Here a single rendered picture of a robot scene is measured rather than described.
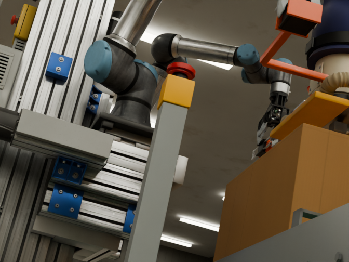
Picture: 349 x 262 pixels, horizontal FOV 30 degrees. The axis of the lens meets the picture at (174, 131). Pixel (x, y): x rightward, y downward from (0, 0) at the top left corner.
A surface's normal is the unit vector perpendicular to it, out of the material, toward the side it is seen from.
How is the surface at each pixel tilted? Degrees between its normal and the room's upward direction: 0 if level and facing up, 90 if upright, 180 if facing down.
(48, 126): 90
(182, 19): 180
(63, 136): 90
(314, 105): 179
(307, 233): 90
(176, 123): 90
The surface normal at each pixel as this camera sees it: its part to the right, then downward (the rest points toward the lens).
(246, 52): -0.33, -0.40
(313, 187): 0.22, -0.31
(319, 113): -0.18, 0.92
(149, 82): 0.76, -0.09
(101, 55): -0.68, -0.28
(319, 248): -0.95, -0.26
